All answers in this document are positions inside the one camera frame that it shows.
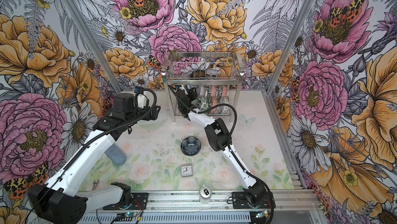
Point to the purple striped bowl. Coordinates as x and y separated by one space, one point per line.
202 91

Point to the white vented cable duct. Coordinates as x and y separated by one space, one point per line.
171 218

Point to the black white floral bowl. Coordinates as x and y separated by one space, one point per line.
223 91

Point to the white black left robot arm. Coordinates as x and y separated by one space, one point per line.
59 199

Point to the small square alarm clock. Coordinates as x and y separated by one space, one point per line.
186 170

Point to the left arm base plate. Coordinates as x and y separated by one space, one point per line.
138 200

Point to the aluminium front rail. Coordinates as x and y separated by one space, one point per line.
189 201

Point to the black white patterned bowl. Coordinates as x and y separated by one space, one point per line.
214 102

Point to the green circuit board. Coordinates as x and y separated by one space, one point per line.
124 215

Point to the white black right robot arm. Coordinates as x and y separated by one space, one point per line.
220 140

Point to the dark navy wave bowl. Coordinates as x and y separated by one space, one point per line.
190 146

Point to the green leaf print bowl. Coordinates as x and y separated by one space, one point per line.
202 104

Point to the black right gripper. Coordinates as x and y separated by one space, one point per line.
193 94

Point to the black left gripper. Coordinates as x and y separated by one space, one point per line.
154 112

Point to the stainless steel dish rack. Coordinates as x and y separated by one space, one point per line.
202 68

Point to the green geometric pattern bowl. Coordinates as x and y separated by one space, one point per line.
223 109

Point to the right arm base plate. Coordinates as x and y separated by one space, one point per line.
239 201

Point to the silver drink can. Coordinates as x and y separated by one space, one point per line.
205 194

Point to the silver wrench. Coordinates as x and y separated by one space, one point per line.
95 184

